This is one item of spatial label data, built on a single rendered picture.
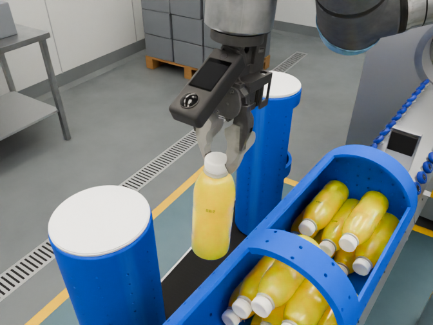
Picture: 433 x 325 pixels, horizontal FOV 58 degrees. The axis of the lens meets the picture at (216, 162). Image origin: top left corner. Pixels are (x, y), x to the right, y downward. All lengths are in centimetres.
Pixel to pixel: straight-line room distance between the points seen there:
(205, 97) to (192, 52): 382
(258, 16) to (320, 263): 47
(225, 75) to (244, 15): 7
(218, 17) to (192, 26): 372
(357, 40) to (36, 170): 292
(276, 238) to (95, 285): 56
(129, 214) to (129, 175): 189
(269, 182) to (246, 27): 155
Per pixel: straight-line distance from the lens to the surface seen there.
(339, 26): 55
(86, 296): 121
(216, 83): 50
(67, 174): 316
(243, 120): 54
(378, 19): 57
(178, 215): 263
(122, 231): 110
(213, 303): 92
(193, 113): 47
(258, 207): 211
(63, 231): 115
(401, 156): 158
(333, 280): 78
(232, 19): 50
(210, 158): 60
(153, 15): 452
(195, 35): 423
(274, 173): 198
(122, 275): 113
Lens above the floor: 180
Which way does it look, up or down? 36 degrees down
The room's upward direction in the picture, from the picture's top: straight up
